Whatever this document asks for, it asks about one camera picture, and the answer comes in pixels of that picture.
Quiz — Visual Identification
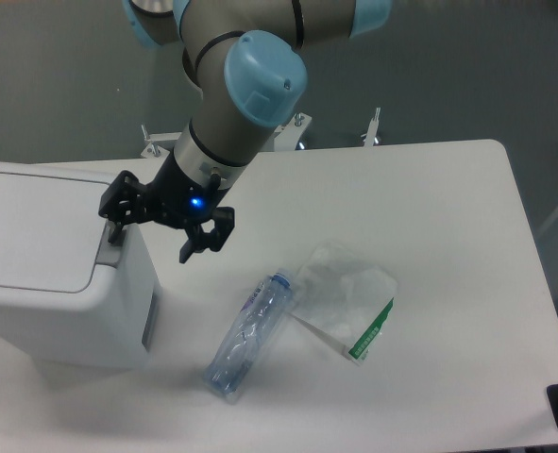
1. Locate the clear plastic bag green stripe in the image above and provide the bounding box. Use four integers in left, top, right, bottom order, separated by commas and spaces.
290, 241, 398, 365

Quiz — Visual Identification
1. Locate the white push-lid trash can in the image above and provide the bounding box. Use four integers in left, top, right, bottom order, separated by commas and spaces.
0, 162, 161, 369

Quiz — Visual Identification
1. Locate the crushed clear plastic bottle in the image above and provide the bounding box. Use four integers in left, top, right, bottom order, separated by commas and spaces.
203, 268, 294, 403

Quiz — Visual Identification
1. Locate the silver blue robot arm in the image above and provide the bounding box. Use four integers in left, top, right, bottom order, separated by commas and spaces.
98, 1, 392, 261

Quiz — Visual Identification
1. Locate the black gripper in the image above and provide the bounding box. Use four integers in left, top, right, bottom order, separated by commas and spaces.
98, 153, 235, 264

